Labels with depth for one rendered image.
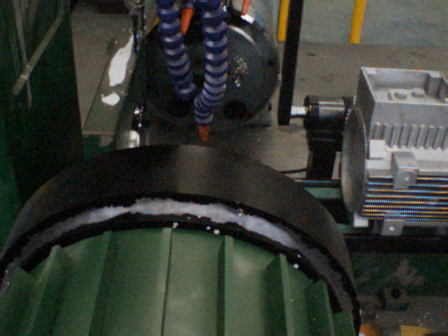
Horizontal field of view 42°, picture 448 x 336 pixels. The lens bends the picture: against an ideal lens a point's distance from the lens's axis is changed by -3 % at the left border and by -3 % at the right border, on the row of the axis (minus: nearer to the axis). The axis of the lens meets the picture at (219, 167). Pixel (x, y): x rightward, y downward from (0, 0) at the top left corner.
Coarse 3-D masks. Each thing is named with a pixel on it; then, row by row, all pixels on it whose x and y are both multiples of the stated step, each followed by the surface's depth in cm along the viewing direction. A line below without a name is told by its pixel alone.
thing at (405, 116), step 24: (360, 72) 84; (384, 72) 84; (408, 72) 84; (432, 72) 84; (360, 96) 84; (408, 96) 81; (432, 96) 84; (360, 120) 84; (384, 120) 78; (408, 120) 78; (432, 120) 78; (408, 144) 80; (432, 144) 80
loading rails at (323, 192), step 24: (312, 192) 97; (336, 192) 97; (336, 216) 98; (360, 240) 87; (384, 240) 87; (408, 240) 87; (432, 240) 87; (360, 264) 90; (384, 264) 90; (408, 264) 90; (432, 264) 90; (360, 288) 94; (384, 288) 93; (408, 288) 94; (432, 288) 94
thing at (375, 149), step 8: (352, 104) 89; (368, 144) 79; (376, 144) 78; (384, 144) 78; (368, 152) 78; (376, 152) 78; (384, 152) 78; (352, 216) 86; (352, 224) 86; (360, 224) 85
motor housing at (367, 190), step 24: (360, 144) 95; (360, 168) 95; (384, 168) 80; (432, 168) 78; (360, 192) 93; (384, 192) 80; (408, 192) 80; (432, 192) 79; (360, 216) 83; (408, 216) 83; (432, 216) 82
